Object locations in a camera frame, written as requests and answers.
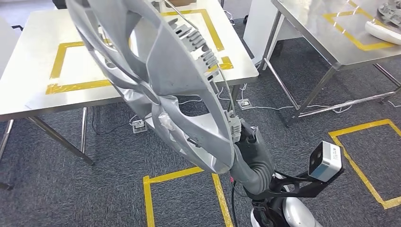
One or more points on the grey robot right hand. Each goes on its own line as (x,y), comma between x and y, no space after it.
(257,166)

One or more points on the grey plastic wheel hubcap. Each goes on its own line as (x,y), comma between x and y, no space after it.
(175,72)
(390,12)

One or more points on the steel workbench table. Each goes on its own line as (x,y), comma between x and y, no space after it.
(313,31)
(31,62)

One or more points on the metal floor outlet box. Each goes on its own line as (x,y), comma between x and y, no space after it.
(244,104)
(139,126)

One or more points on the yellow floor tape outline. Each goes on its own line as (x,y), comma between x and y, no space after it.
(357,127)

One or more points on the yellow floor tape square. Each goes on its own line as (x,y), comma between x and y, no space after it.
(147,200)

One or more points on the white cabinet panel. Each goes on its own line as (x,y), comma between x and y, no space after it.
(260,25)

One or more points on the white plastic mirror cover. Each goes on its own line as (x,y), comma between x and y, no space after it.
(382,33)

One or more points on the small yellow tape square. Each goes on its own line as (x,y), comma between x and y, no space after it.
(56,59)

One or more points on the white desk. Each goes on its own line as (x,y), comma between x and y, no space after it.
(6,44)

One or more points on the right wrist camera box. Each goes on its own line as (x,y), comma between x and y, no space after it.
(325,161)

